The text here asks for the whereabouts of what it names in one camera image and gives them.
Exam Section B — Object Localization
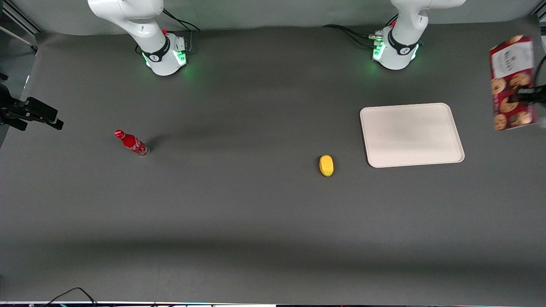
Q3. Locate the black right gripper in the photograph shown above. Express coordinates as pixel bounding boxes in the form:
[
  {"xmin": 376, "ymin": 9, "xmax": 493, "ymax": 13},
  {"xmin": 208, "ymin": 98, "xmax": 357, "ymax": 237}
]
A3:
[{"xmin": 0, "ymin": 72, "xmax": 64, "ymax": 131}]

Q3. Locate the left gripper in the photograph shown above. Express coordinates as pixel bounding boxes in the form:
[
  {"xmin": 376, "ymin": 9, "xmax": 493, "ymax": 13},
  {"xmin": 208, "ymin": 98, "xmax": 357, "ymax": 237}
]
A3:
[{"xmin": 509, "ymin": 84, "xmax": 546, "ymax": 129}]

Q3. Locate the red cookie box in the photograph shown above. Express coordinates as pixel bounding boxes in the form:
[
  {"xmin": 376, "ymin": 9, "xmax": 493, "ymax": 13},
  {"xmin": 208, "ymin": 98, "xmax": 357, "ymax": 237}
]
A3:
[{"xmin": 489, "ymin": 35, "xmax": 538, "ymax": 131}]

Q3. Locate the beige plastic tray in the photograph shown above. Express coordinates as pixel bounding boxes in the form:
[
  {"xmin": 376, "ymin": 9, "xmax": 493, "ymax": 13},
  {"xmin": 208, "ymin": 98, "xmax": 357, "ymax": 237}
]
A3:
[{"xmin": 360, "ymin": 102, "xmax": 465, "ymax": 168}]

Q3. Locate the red cola bottle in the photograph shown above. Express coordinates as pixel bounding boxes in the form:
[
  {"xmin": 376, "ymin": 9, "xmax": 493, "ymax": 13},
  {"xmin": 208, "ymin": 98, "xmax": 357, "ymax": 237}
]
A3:
[{"xmin": 114, "ymin": 129, "xmax": 151, "ymax": 157}]

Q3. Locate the aluminium frame rail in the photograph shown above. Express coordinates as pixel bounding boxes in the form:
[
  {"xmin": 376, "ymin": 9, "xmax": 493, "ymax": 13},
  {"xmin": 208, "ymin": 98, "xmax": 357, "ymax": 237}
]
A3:
[{"xmin": 0, "ymin": 0, "xmax": 44, "ymax": 54}]

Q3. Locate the black right arm base cable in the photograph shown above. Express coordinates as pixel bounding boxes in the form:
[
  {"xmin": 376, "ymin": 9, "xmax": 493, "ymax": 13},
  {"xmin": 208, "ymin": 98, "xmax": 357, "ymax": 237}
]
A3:
[{"xmin": 162, "ymin": 8, "xmax": 201, "ymax": 56}]

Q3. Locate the black arm base cable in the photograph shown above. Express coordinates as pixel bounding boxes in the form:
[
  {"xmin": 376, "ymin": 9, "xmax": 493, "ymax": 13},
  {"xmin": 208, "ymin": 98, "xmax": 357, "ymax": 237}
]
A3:
[
  {"xmin": 322, "ymin": 14, "xmax": 399, "ymax": 49},
  {"xmin": 162, "ymin": 8, "xmax": 201, "ymax": 56}
]

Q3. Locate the black cable at table edge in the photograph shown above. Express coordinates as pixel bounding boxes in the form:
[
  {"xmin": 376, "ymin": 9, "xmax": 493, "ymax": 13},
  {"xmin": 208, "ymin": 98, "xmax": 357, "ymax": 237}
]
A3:
[{"xmin": 42, "ymin": 287, "xmax": 99, "ymax": 307}]

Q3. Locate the black left arm base cable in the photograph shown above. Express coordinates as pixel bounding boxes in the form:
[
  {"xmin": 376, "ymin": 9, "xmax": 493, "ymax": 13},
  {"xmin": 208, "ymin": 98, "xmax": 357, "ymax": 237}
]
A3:
[{"xmin": 322, "ymin": 14, "xmax": 399, "ymax": 49}]

